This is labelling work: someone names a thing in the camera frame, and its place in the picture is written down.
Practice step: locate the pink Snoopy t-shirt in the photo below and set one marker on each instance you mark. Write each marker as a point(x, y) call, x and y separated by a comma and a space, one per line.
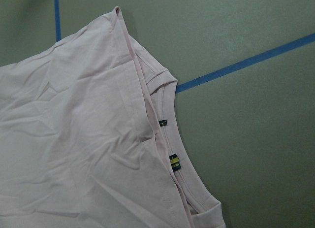
point(89, 139)

